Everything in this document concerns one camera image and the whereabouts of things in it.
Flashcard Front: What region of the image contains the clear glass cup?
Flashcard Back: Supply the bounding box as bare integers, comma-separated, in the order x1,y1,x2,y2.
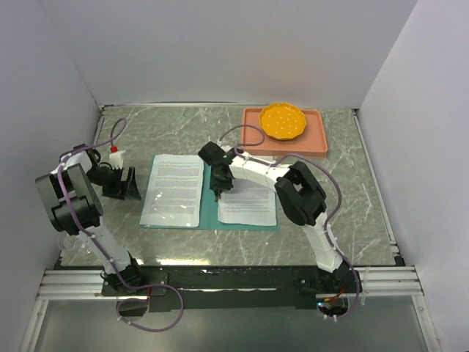
56,233,92,254

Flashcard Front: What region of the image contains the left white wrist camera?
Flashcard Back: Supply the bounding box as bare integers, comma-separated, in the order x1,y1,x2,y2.
108,145,126,169

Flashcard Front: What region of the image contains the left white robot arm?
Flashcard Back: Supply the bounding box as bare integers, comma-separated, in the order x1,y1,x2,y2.
35,144,145,295

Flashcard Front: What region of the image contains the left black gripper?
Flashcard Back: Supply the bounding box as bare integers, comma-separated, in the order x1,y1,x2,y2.
86,166,141,200

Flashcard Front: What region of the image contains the printed paper sheet top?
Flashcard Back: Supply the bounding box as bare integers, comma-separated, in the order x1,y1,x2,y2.
140,154,204,228

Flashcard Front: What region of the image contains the orange dotted plate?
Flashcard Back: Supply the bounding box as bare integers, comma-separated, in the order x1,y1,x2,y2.
259,103,307,141

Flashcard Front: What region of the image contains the aluminium frame rail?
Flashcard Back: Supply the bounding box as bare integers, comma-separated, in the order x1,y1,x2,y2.
36,265,424,301

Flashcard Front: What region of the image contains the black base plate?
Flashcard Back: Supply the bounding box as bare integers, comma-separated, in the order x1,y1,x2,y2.
100,263,362,312

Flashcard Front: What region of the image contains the teal file folder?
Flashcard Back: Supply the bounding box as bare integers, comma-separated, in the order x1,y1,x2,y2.
139,164,278,231

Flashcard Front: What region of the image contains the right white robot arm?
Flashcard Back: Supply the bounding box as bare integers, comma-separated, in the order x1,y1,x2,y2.
198,142,352,293

